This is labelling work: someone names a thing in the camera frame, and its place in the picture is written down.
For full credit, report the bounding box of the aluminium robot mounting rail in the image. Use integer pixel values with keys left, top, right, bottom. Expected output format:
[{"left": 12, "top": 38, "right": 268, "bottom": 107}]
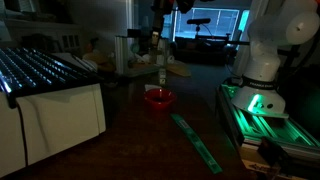
[{"left": 215, "top": 79, "right": 320, "bottom": 180}]

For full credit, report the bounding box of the small clear bottle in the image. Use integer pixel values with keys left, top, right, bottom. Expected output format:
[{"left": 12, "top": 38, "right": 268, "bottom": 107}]
[{"left": 158, "top": 68, "right": 167, "bottom": 85}]

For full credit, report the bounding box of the black computer keyboard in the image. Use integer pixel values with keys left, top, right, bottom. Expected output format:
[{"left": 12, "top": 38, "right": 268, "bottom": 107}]
[{"left": 0, "top": 48, "right": 102, "bottom": 109}]

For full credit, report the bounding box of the green ruler strip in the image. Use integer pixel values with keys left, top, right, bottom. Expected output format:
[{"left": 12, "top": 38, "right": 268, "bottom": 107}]
[{"left": 171, "top": 114, "right": 222, "bottom": 174}]

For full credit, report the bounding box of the aluminium frame stand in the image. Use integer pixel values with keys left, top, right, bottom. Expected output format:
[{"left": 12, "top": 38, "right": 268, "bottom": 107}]
[{"left": 115, "top": 36, "right": 169, "bottom": 77}]

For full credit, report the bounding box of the red plastic bowl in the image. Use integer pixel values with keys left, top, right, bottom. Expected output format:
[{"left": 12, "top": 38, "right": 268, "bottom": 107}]
[{"left": 144, "top": 88, "right": 177, "bottom": 110}]

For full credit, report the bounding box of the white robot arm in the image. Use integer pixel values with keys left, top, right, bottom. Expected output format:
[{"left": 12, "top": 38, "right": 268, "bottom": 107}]
[{"left": 231, "top": 0, "right": 319, "bottom": 118}]

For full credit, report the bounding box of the dark robot gripper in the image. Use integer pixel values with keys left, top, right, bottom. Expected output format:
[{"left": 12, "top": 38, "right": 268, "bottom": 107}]
[{"left": 151, "top": 13, "right": 164, "bottom": 47}]

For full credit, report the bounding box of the white cabinet box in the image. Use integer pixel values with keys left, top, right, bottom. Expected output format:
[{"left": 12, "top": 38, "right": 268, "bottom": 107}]
[{"left": 0, "top": 84, "right": 106, "bottom": 177}]

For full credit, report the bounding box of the black camera on stand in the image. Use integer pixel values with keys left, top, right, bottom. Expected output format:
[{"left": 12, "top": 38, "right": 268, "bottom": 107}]
[{"left": 187, "top": 18, "right": 211, "bottom": 25}]

